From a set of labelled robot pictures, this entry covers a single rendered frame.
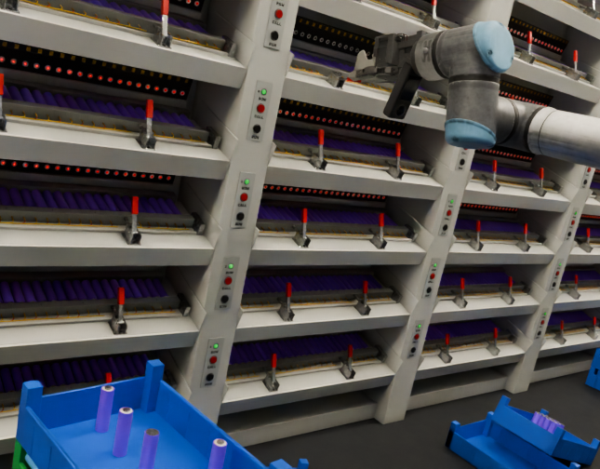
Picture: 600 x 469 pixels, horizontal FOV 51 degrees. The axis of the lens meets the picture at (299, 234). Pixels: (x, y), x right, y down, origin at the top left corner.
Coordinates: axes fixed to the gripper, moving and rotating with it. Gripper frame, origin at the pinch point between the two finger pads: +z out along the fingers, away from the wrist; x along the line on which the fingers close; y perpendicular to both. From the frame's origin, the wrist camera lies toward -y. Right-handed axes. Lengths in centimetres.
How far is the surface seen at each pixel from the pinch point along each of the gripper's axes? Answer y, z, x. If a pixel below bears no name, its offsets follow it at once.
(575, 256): -40, 13, -130
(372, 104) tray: -3.3, 5.6, -11.3
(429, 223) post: -31, 13, -45
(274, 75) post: -2.0, 4.8, 18.5
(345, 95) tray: -2.6, 5.2, -2.1
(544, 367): -87, 29, -143
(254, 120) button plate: -11.6, 6.7, 21.6
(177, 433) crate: -62, -25, 52
